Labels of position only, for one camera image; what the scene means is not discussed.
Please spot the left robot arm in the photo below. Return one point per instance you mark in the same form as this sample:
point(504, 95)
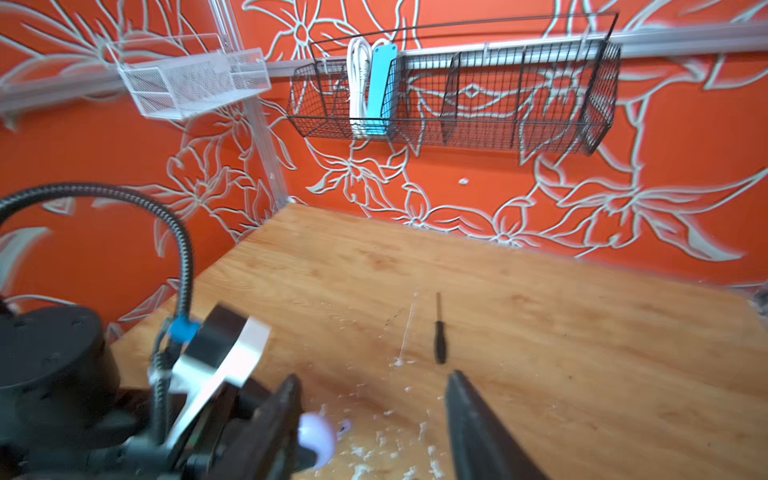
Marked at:
point(65, 414)

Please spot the light blue power bank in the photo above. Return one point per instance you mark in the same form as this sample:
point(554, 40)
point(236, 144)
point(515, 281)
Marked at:
point(381, 91)

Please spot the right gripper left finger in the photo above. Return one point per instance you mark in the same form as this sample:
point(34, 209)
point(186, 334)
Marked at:
point(267, 447)

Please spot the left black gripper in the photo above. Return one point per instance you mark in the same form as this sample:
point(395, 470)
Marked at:
point(205, 441)

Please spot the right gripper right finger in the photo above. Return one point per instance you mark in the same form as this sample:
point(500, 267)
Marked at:
point(481, 446)

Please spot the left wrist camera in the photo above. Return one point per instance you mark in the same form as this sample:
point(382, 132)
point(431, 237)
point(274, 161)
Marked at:
point(223, 349)

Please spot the white mesh wall basket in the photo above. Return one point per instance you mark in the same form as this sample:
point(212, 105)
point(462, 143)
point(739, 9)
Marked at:
point(179, 77)

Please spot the black wire wall basket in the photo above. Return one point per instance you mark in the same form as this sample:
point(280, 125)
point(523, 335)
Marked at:
point(529, 84)

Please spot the black screwdriver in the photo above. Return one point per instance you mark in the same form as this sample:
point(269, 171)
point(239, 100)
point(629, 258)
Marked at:
point(440, 344)

